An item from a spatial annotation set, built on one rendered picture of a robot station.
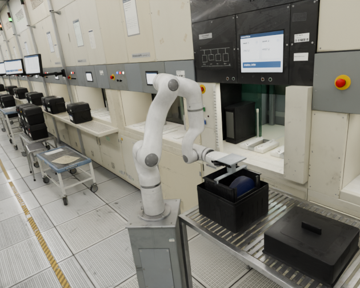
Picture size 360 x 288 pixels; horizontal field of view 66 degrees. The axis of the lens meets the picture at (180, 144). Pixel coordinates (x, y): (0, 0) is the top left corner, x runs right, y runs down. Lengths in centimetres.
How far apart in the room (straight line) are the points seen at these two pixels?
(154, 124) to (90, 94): 335
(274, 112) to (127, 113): 163
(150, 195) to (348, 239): 94
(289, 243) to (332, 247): 16
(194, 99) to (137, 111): 193
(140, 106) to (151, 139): 199
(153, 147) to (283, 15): 94
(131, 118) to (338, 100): 238
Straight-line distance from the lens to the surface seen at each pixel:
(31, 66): 460
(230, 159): 144
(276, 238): 127
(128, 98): 329
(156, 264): 172
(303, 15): 157
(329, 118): 155
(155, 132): 142
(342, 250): 128
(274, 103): 274
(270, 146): 215
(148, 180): 150
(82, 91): 466
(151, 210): 159
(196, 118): 151
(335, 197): 169
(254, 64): 173
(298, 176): 168
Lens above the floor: 164
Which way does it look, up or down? 19 degrees down
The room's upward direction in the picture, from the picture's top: 6 degrees counter-clockwise
